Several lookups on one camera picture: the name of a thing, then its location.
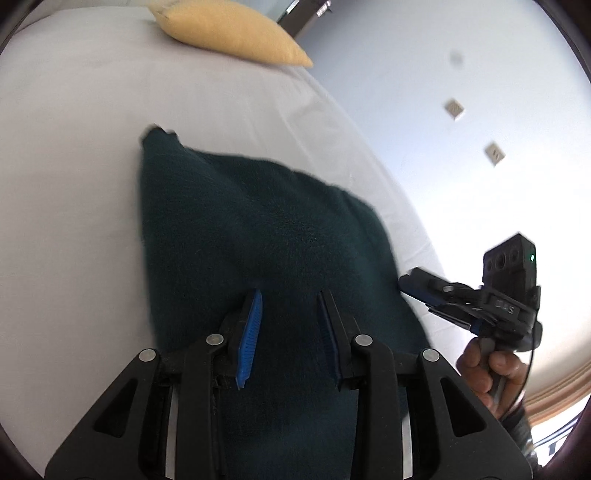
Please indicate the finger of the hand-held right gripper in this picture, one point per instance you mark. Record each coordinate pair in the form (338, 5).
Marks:
(425, 284)
(450, 316)

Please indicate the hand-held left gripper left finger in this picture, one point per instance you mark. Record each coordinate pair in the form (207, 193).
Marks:
(249, 332)

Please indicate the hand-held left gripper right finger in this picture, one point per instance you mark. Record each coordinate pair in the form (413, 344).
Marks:
(330, 337)

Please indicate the dark green sweater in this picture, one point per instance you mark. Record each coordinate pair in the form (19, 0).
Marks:
(277, 230)

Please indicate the person's right hand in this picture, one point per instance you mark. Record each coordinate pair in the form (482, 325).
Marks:
(475, 374)

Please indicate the white bed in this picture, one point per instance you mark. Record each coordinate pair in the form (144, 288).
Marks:
(69, 184)

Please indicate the dark brown door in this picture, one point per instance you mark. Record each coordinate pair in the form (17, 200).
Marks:
(304, 18)

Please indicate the yellow pillow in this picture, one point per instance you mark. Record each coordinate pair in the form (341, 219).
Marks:
(231, 32)

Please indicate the beige wall socket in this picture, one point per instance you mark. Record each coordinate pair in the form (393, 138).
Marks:
(494, 154)
(455, 109)

